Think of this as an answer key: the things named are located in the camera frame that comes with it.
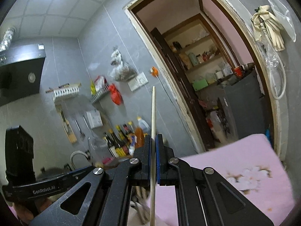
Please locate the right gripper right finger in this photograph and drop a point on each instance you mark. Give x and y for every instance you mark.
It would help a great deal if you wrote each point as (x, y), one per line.
(172, 171)

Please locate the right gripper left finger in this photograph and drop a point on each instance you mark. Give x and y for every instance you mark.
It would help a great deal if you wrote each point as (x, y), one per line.
(135, 173)

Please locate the silver fork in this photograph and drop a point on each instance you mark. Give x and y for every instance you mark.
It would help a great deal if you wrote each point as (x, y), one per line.
(140, 204)

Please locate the person's left hand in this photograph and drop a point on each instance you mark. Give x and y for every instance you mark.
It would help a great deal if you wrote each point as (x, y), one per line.
(25, 215)

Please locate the dark soy sauce bottle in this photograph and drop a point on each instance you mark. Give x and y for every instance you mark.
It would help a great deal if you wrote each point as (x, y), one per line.
(111, 146)

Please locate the large cooking oil jug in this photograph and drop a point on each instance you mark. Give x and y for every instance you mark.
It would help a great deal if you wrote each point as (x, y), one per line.
(144, 126)

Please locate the chrome sink faucet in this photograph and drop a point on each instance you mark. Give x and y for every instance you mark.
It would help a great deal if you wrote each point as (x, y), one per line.
(79, 159)

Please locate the red plastic bag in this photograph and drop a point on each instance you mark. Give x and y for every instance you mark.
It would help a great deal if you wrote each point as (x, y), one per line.
(115, 95)

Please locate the pink floral table cloth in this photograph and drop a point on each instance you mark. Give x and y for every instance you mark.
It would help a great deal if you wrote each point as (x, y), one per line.
(252, 167)

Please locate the hanging bag of dried goods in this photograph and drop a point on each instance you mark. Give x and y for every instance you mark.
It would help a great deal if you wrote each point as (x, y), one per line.
(122, 71)

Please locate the dark grey refrigerator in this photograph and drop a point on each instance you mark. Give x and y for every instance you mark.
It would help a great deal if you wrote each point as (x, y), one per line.
(244, 105)

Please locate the red cup on fridge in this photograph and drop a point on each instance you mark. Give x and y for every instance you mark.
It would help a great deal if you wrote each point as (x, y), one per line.
(238, 72)

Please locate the black range hood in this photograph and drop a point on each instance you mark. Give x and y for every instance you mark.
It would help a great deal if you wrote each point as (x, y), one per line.
(21, 71)

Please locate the beige rubber gloves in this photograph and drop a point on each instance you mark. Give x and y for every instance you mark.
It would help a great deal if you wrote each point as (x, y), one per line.
(265, 23)

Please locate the clear hanging plastic bag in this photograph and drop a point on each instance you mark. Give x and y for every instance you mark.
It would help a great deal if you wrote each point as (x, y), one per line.
(283, 15)

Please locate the grey metal wall shelf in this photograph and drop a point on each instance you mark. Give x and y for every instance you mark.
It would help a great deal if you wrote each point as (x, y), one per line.
(99, 94)

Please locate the white wall socket plate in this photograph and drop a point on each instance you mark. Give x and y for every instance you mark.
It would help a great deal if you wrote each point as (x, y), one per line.
(137, 82)

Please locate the orange wall hook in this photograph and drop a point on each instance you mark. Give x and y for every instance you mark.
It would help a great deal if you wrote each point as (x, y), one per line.
(154, 72)

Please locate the white wall rack basket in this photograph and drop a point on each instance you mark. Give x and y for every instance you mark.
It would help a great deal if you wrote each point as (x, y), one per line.
(64, 92)

